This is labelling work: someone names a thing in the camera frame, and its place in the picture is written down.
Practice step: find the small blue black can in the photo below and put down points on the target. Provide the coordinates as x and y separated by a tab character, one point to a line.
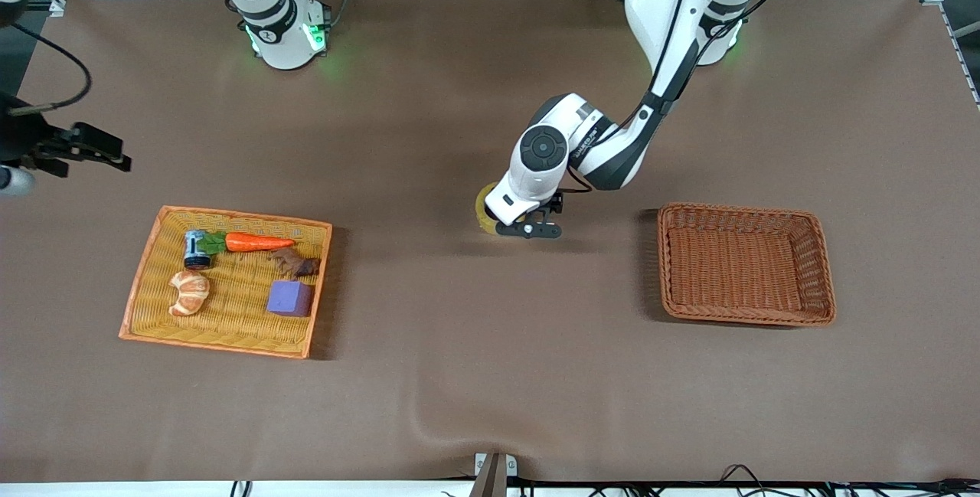
196	250

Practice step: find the purple cube block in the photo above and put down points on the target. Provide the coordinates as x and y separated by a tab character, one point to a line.
291	299

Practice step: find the orange toy carrot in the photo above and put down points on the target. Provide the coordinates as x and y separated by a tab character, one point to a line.
256	242

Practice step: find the yellow clear tape roll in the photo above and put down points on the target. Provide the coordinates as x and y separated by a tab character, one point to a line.
486	217

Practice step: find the brown toy figure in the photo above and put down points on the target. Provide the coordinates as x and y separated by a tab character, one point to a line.
295	262

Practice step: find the metal table edge bracket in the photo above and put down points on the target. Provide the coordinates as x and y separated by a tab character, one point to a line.
495	474

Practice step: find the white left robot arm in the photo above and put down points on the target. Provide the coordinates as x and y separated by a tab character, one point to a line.
658	45

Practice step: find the toy croissant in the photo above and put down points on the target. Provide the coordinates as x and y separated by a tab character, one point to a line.
189	292

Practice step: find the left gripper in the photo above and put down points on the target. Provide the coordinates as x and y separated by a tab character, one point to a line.
557	204

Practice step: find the yellow orange wicker tray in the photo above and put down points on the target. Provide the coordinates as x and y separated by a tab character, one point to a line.
230	338

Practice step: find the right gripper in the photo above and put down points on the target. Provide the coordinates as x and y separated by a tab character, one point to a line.
21	137

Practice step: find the brown wicker basket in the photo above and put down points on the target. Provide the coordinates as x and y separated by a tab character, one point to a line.
743	263

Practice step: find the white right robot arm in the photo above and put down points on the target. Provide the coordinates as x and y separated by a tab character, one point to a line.
268	14

